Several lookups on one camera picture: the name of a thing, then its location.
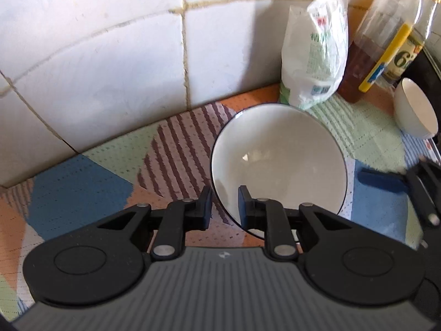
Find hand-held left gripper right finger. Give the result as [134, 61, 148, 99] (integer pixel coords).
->
[238, 185, 349, 260]

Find white bowl with dark rim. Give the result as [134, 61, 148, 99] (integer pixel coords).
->
[210, 104, 348, 240]
[394, 78, 439, 139]

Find clear vinegar bottle yellow cap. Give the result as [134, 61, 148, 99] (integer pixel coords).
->
[379, 0, 441, 89]

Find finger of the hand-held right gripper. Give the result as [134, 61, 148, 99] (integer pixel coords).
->
[357, 158, 441, 229]

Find dark wok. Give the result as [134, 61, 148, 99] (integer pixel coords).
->
[403, 46, 441, 118]

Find colourful checkered tablecloth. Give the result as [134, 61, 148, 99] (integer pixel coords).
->
[0, 83, 441, 325]

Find cooking oil bottle yellow label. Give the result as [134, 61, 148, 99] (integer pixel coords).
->
[338, 0, 428, 104]

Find white salt bag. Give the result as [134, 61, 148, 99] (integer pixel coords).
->
[280, 0, 349, 111]

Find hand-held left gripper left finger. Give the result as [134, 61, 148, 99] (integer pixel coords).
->
[83, 186, 213, 260]

